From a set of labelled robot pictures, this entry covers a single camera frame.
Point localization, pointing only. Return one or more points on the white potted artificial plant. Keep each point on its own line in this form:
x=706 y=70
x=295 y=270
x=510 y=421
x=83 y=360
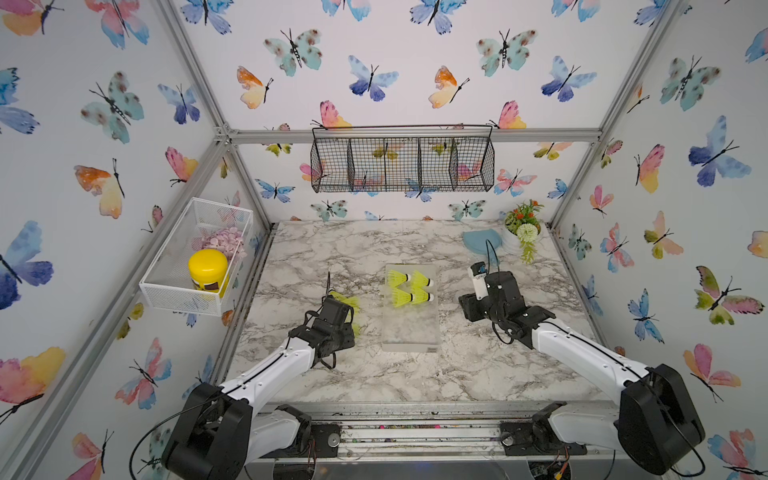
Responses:
x=523 y=224

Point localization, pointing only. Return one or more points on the white mesh wall basket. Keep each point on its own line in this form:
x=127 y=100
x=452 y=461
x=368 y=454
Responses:
x=167 y=284

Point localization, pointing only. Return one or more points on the translucent plastic storage box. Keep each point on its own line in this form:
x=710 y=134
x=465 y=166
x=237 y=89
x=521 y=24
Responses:
x=411 y=328

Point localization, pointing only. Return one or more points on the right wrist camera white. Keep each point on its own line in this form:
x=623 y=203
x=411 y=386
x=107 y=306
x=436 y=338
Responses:
x=478 y=272

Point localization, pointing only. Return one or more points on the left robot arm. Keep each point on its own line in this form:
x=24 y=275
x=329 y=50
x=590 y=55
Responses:
x=222 y=428

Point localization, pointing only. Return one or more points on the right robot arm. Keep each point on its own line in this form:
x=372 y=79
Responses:
x=652 y=418

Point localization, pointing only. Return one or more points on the light blue dustpan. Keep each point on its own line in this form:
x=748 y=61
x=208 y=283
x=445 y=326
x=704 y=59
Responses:
x=476 y=241

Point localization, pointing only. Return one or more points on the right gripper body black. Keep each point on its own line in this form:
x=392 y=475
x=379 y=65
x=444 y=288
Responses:
x=482 y=309

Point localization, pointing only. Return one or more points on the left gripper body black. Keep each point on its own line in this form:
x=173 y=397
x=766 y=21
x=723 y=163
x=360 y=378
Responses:
x=344 y=338

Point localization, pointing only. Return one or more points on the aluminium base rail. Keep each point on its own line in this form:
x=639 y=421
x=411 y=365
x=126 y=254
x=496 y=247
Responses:
x=466 y=431

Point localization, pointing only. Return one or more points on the yellow shuttlecock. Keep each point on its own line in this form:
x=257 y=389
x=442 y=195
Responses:
x=401 y=298
x=420 y=296
x=396 y=278
x=353 y=301
x=420 y=280

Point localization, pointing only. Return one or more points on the yellow lidded jar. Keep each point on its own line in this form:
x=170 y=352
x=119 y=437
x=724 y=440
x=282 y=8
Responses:
x=208 y=271

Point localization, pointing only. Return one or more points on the black wire wall basket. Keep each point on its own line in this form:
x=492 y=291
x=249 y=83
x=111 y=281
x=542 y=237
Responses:
x=411 y=159

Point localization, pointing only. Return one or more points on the pink flower ball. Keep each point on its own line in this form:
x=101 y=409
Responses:
x=228 y=241

